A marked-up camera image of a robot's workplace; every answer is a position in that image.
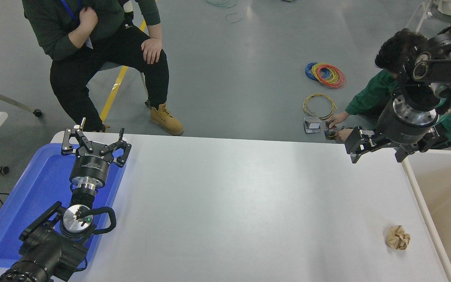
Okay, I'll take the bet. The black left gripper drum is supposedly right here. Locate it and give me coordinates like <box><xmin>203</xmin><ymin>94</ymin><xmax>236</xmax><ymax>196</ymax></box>
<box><xmin>70</xmin><ymin>151</ymin><xmax>113</xmax><ymax>188</ymax></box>

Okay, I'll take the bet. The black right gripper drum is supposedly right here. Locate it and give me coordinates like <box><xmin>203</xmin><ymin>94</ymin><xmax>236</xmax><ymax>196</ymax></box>
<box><xmin>374</xmin><ymin>112</ymin><xmax>438</xmax><ymax>148</ymax></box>

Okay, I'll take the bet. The small metal device with wires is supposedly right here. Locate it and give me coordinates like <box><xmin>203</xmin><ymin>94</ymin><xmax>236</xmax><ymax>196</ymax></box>
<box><xmin>325</xmin><ymin>121</ymin><xmax>345</xmax><ymax>141</ymax></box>

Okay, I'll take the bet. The small silver metal box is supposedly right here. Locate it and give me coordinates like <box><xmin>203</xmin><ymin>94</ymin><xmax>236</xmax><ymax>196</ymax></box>
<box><xmin>304</xmin><ymin>117</ymin><xmax>323</xmax><ymax>134</ymax></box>

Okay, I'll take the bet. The tan paper ball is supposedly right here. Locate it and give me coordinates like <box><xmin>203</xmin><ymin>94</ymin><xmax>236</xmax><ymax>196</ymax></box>
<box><xmin>385</xmin><ymin>225</ymin><xmax>411</xmax><ymax>250</ymax></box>

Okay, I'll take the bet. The crouching person's left hand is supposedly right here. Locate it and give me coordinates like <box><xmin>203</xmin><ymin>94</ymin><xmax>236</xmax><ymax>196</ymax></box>
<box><xmin>334</xmin><ymin>127</ymin><xmax>354</xmax><ymax>142</ymax></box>

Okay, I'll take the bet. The crouching person's right hand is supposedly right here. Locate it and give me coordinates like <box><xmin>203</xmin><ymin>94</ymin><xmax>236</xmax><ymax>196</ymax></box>
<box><xmin>327</xmin><ymin>112</ymin><xmax>350</xmax><ymax>128</ymax></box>

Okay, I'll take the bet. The seated person's left hand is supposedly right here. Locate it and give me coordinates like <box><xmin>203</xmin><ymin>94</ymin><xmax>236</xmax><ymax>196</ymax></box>
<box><xmin>141</xmin><ymin>37</ymin><xmax>164</xmax><ymax>65</ymax></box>

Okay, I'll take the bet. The seated person's right hand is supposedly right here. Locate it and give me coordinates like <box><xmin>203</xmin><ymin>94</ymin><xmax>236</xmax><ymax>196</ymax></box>
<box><xmin>78</xmin><ymin>7</ymin><xmax>99</xmax><ymax>32</ymax></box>

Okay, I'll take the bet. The crouching person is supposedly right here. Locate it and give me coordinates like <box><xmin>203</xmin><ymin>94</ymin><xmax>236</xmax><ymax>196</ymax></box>
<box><xmin>327</xmin><ymin>28</ymin><xmax>451</xmax><ymax>142</ymax></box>

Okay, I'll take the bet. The grey stool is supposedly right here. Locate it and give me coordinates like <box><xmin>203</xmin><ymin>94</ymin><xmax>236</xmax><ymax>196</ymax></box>
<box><xmin>98</xmin><ymin>59</ymin><xmax>151</xmax><ymax>107</ymax></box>

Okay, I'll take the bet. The tan boot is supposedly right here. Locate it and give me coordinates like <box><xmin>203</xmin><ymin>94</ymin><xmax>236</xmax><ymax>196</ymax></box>
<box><xmin>150</xmin><ymin>103</ymin><xmax>185</xmax><ymax>136</ymax></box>

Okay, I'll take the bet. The grey wheeled chair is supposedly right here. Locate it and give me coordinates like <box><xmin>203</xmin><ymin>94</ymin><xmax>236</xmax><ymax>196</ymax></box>
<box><xmin>0</xmin><ymin>49</ymin><xmax>43</xmax><ymax>118</ymax></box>

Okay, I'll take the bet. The blue plastic tray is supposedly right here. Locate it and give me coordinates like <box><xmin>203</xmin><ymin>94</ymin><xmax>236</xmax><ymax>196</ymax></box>
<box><xmin>0</xmin><ymin>143</ymin><xmax>127</xmax><ymax>269</ymax></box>

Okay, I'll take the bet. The seated person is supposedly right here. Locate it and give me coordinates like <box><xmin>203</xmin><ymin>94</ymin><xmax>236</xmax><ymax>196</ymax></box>
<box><xmin>21</xmin><ymin>0</ymin><xmax>185</xmax><ymax>136</ymax></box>

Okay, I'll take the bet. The yellow green wire coil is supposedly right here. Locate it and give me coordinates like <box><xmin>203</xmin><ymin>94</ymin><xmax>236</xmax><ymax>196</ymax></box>
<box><xmin>303</xmin><ymin>93</ymin><xmax>337</xmax><ymax>120</ymax></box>

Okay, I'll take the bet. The red and yellow wire coil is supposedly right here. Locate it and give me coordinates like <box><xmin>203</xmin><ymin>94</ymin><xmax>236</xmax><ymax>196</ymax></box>
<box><xmin>312</xmin><ymin>63</ymin><xmax>346</xmax><ymax>89</ymax></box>

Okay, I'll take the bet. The blue wire coil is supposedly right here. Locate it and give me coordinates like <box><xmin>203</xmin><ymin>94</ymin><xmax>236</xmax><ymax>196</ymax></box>
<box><xmin>305</xmin><ymin>62</ymin><xmax>332</xmax><ymax>81</ymax></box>

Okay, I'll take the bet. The white badge blue lanyard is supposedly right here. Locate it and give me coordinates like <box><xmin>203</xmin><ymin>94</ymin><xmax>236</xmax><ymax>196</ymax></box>
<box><xmin>60</xmin><ymin>0</ymin><xmax>94</xmax><ymax>50</ymax></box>

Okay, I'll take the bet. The thin teal cable loop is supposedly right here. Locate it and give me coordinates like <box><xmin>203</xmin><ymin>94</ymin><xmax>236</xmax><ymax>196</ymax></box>
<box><xmin>225</xmin><ymin>0</ymin><xmax>248</xmax><ymax>23</ymax></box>

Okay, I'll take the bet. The teal cable coil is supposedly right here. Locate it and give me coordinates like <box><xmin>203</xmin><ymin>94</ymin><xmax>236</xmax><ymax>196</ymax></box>
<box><xmin>205</xmin><ymin>0</ymin><xmax>238</xmax><ymax>8</ymax></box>

